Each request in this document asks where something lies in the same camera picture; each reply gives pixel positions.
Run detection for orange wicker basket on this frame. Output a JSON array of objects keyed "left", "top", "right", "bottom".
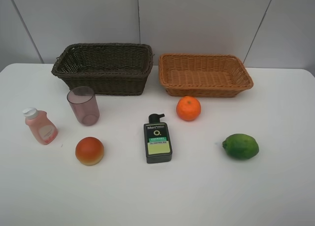
[{"left": 158, "top": 53, "right": 253, "bottom": 98}]

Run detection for orange tangerine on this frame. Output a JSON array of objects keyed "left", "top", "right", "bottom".
[{"left": 176, "top": 96, "right": 201, "bottom": 121}]

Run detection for round orange bread bun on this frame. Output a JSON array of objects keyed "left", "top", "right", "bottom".
[{"left": 75, "top": 137, "right": 104, "bottom": 166}]

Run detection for pink bottle white cap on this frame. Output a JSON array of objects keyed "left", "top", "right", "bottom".
[{"left": 23, "top": 107, "right": 58, "bottom": 145}]

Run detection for translucent purple plastic cup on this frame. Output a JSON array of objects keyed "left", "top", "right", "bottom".
[{"left": 66, "top": 86, "right": 100, "bottom": 126}]

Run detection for black pump bottle green label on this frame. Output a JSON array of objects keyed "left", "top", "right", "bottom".
[{"left": 144, "top": 114, "right": 173, "bottom": 164}]

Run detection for green lime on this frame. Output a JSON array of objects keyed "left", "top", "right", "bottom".
[{"left": 222, "top": 133, "right": 259, "bottom": 160}]

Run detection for dark brown wicker basket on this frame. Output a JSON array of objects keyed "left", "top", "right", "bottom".
[{"left": 52, "top": 43, "right": 154, "bottom": 96}]

